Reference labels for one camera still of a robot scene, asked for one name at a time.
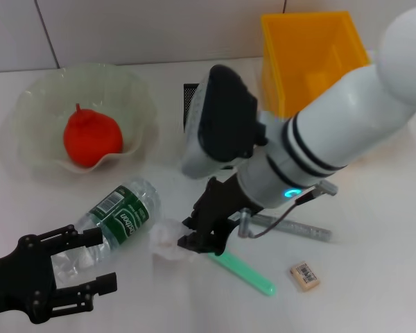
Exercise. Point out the white paper ball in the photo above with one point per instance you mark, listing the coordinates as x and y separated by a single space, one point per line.
164 239

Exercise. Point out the black mesh pen holder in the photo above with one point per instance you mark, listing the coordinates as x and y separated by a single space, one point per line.
189 100

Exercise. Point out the beige eraser with barcode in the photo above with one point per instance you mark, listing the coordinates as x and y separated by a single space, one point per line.
305 277

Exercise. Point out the red-orange fruit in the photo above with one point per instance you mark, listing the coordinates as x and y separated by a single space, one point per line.
90 138

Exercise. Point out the grey marker pen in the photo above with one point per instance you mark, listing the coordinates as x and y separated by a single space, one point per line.
298 229

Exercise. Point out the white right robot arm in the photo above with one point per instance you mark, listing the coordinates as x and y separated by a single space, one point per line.
333 132

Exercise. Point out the translucent green glass fruit plate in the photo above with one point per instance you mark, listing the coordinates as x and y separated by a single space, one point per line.
131 100

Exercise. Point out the clear bottle with green label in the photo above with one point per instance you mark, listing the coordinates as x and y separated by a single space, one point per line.
125 215

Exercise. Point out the yellow plastic bin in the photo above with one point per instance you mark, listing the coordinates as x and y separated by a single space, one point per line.
298 52

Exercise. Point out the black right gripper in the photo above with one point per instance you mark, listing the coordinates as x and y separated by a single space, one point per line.
222 201

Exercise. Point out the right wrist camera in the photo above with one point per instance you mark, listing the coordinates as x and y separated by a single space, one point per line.
222 114

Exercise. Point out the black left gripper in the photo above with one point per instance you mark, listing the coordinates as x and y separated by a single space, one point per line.
17 281

